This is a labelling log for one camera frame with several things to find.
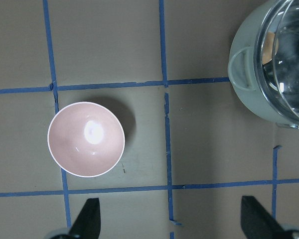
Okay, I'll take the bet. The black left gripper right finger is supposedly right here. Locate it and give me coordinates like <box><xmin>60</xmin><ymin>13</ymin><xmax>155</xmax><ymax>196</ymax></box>
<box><xmin>240</xmin><ymin>196</ymin><xmax>289</xmax><ymax>239</ymax></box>

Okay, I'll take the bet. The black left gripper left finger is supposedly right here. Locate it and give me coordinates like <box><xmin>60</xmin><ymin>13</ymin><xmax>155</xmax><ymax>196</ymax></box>
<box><xmin>67</xmin><ymin>198</ymin><xmax>101</xmax><ymax>239</ymax></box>

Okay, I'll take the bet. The beige egg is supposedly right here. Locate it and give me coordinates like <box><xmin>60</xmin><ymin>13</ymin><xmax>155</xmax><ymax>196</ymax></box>
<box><xmin>262</xmin><ymin>32</ymin><xmax>279</xmax><ymax>65</ymax></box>

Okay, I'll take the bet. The grey-green pot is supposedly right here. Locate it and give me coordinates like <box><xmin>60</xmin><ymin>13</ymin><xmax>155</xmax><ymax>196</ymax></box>
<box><xmin>228</xmin><ymin>0</ymin><xmax>299</xmax><ymax>130</ymax></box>

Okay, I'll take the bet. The clear glass pot lid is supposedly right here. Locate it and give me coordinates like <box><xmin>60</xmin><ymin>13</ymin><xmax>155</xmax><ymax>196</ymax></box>
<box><xmin>255</xmin><ymin>0</ymin><xmax>299</xmax><ymax>129</ymax></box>

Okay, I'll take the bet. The pink ceramic bowl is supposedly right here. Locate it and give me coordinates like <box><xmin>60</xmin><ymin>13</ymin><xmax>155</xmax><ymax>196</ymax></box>
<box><xmin>47</xmin><ymin>102</ymin><xmax>126</xmax><ymax>178</ymax></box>

